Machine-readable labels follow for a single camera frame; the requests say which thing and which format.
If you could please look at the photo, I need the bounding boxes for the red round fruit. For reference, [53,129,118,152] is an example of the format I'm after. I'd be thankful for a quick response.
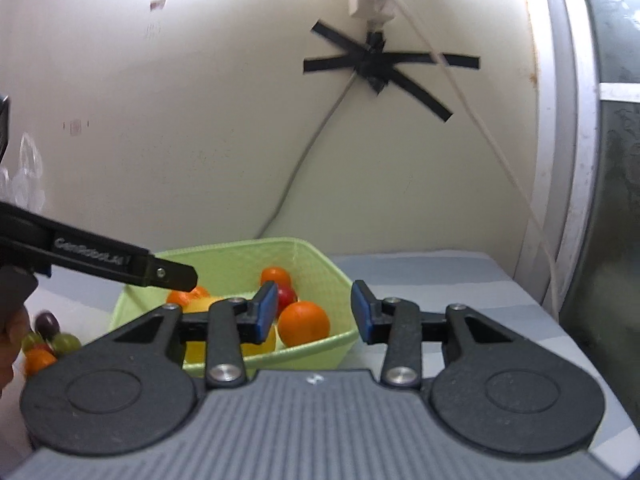
[276,284,298,313]

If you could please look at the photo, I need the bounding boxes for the clear plastic bag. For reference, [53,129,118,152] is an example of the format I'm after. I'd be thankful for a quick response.
[0,132,46,211]

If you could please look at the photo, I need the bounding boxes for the white cable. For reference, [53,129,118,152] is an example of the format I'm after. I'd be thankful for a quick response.
[385,0,561,316]

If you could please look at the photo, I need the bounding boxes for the small orange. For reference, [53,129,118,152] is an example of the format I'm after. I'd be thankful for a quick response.
[24,349,58,377]
[260,266,292,291]
[166,286,212,308]

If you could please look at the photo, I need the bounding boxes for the frosted window glass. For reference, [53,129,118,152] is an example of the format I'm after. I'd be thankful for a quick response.
[560,0,640,411]

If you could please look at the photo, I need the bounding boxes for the large yellow fruit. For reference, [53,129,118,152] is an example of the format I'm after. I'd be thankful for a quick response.
[182,296,277,365]

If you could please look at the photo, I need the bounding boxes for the grey cable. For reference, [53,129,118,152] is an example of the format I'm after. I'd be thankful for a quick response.
[255,72,358,241]

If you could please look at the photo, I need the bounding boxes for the purple grape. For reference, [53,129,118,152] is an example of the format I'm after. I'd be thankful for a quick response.
[34,311,60,336]

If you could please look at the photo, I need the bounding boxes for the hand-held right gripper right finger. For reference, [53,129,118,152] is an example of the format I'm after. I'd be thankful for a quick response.
[351,280,531,389]

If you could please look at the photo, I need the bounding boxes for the green plastic basket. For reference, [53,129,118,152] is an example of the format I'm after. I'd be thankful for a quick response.
[109,237,360,378]

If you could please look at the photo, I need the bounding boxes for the person's left hand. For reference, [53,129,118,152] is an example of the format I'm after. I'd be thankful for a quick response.
[0,307,31,398]

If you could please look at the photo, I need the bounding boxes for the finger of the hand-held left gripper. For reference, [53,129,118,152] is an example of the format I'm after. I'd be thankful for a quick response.
[147,251,198,292]

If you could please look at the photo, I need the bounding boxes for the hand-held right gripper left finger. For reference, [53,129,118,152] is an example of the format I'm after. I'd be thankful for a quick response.
[107,281,279,390]

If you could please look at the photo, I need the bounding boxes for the striped bed sheet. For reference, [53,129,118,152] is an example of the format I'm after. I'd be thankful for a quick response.
[0,252,640,480]

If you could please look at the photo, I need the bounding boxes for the white window frame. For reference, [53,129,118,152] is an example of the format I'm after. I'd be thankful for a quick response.
[520,0,640,321]

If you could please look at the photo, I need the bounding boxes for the black tape cross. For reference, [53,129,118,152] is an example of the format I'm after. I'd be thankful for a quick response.
[302,20,481,123]

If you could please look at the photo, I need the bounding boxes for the large orange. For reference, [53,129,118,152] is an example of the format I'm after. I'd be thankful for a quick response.
[277,301,331,347]

